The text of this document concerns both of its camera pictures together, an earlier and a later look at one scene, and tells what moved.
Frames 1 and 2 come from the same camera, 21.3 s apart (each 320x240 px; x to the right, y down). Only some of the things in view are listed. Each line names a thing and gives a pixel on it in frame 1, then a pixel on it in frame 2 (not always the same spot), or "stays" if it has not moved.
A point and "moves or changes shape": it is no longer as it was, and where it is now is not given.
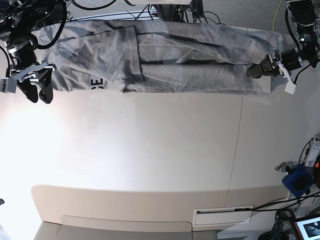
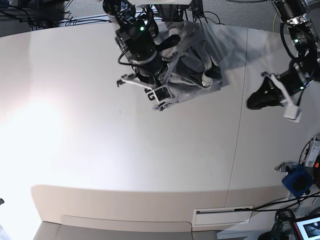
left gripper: (42, 72) -> (150, 80)
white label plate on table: (221, 216) stays
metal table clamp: (285, 166) stays
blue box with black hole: (298, 180) stays
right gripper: (273, 67) -> (266, 95)
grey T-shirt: (148, 57) moves or changes shape
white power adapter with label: (314, 153) stays
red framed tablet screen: (308, 227) stays
